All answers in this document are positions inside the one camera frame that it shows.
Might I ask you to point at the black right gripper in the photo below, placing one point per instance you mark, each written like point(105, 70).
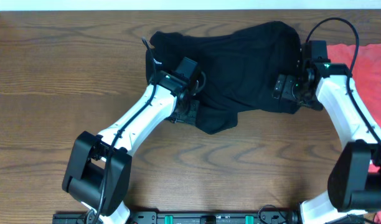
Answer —
point(289, 81)

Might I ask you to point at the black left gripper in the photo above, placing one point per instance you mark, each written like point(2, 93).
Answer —
point(184, 112)

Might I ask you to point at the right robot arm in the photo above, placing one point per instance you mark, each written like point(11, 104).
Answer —
point(354, 184)

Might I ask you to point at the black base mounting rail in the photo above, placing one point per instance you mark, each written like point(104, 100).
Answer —
point(265, 216)

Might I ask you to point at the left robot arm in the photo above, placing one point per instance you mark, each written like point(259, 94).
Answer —
point(99, 167)

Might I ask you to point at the red t-shirt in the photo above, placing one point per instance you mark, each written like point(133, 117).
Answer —
point(367, 76)

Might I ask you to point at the black t-shirt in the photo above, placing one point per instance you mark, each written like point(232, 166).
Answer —
point(240, 71)

